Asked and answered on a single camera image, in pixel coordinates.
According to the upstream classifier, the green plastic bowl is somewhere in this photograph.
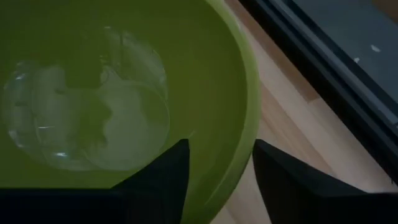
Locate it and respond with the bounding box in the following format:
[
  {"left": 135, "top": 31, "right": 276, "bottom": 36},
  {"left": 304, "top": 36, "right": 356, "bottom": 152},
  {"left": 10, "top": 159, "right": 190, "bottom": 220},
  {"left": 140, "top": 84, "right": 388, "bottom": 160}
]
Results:
[{"left": 0, "top": 0, "right": 262, "bottom": 224}]

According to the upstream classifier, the black table edge frame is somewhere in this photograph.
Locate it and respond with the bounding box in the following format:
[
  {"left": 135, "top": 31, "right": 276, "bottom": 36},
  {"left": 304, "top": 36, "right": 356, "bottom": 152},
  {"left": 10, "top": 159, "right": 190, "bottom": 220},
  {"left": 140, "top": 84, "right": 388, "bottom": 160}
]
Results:
[{"left": 238, "top": 0, "right": 398, "bottom": 184}]

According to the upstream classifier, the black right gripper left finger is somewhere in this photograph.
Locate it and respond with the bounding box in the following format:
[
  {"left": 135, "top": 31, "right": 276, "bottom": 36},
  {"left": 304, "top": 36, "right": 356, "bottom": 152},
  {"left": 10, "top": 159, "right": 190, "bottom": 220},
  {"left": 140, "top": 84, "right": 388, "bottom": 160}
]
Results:
[{"left": 0, "top": 138, "right": 191, "bottom": 224}]

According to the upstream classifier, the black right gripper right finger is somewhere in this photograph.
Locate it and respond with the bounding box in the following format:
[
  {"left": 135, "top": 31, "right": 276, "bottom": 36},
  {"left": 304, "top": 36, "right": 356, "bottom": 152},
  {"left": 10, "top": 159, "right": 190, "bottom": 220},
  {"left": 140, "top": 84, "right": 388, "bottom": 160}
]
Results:
[{"left": 252, "top": 139, "right": 398, "bottom": 224}]

